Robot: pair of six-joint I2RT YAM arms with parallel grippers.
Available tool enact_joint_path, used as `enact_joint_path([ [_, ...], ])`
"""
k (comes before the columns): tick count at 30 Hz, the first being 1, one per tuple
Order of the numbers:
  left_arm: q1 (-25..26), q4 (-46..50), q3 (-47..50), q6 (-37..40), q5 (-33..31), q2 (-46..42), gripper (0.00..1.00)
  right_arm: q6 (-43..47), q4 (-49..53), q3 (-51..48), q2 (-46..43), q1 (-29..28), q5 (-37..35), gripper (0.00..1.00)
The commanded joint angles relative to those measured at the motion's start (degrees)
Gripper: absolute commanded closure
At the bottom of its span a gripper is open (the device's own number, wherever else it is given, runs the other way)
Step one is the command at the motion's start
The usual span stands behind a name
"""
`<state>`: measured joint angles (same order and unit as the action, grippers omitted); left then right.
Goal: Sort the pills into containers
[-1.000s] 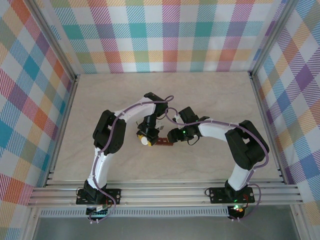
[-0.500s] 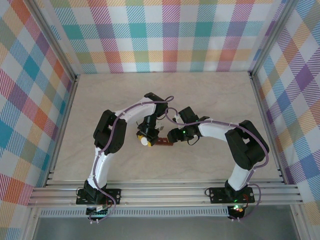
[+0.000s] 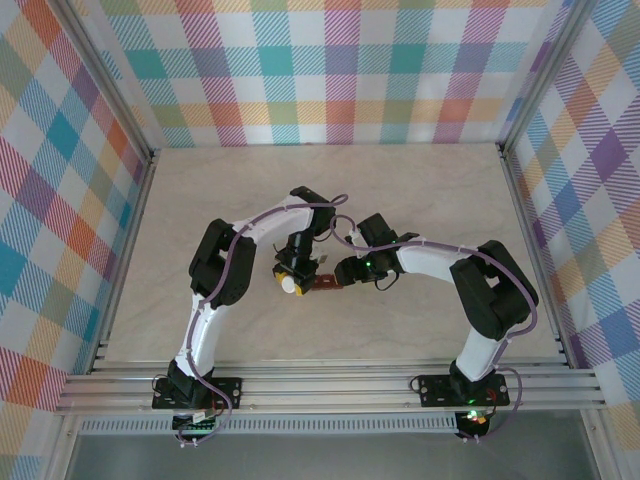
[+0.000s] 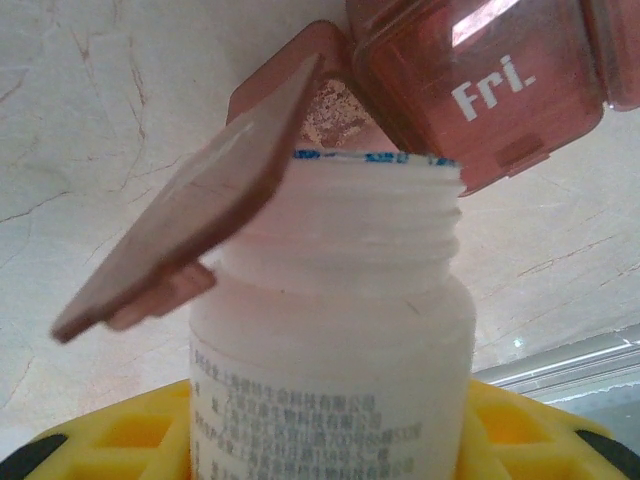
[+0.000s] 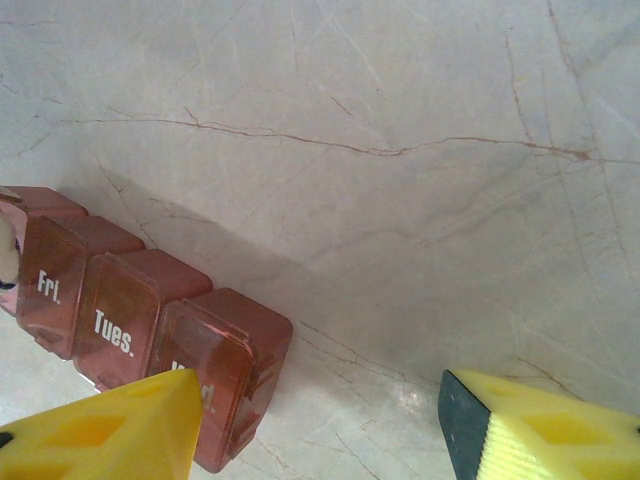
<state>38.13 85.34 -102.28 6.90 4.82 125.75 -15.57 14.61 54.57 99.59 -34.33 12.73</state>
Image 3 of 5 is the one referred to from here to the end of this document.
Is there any aluminium left frame post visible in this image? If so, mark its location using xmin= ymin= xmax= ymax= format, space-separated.
xmin=49 ymin=0 xmax=162 ymax=164

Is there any slotted grey cable duct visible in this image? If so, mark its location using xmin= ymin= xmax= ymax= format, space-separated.
xmin=78 ymin=418 xmax=460 ymax=436

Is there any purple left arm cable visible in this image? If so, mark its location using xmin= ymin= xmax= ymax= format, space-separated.
xmin=174 ymin=192 xmax=350 ymax=449

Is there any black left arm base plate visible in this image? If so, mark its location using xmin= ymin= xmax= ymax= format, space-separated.
xmin=151 ymin=376 xmax=245 ymax=412

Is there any aluminium left side rail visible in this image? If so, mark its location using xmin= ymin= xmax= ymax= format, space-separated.
xmin=87 ymin=148 xmax=162 ymax=375

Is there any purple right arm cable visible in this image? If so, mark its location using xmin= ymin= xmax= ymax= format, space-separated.
xmin=329 ymin=214 xmax=541 ymax=444

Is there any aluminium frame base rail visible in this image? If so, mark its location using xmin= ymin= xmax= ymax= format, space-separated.
xmin=53 ymin=357 xmax=609 ymax=416

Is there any aluminium right side rail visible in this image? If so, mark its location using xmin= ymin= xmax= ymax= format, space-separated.
xmin=497 ymin=144 xmax=572 ymax=370

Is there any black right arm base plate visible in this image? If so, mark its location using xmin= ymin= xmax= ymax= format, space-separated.
xmin=417 ymin=372 xmax=511 ymax=408

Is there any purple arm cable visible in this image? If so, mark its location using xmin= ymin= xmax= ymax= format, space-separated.
xmin=329 ymin=214 xmax=541 ymax=444
xmin=174 ymin=192 xmax=350 ymax=449

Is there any aluminium frame post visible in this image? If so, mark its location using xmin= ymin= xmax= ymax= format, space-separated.
xmin=497 ymin=0 xmax=597 ymax=157
xmin=49 ymin=0 xmax=162 ymax=164

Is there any aluminium right frame post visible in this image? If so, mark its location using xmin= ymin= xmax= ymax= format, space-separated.
xmin=497 ymin=0 xmax=597 ymax=157

